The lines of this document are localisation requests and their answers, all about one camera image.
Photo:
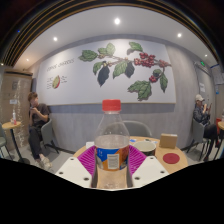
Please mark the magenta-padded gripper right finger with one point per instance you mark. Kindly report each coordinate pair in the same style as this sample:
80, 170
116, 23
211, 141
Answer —
150, 170

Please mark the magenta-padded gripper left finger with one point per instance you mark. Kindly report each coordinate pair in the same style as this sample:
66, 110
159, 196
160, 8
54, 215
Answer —
74, 170

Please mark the clear red-capped drink bottle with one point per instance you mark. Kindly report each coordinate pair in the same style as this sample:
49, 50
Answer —
111, 140

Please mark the white printed paper sheet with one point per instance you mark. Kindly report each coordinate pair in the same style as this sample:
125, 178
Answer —
90, 145

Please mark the small brown cardboard box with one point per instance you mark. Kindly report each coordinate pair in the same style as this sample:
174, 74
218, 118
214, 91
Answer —
168, 141

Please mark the grey padded chair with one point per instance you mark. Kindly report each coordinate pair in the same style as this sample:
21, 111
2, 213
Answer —
136, 128
198, 131
47, 133

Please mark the person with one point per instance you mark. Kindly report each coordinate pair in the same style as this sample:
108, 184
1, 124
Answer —
201, 116
37, 123

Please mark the round wooden side table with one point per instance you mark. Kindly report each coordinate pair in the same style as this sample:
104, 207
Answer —
221, 125
10, 125

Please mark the small clear bottle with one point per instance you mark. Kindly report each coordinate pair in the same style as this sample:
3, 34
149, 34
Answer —
13, 118

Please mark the green exit sign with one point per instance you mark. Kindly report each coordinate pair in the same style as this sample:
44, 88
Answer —
202, 63

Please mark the round ceiling spotlights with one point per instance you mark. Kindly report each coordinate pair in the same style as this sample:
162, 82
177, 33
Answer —
117, 21

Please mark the coffee plant wall mural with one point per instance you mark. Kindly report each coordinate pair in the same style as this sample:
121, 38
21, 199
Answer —
80, 83

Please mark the small white wall notice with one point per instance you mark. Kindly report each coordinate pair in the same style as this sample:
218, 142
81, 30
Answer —
202, 87

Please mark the white wall poster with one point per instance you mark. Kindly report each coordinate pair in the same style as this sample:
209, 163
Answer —
217, 75

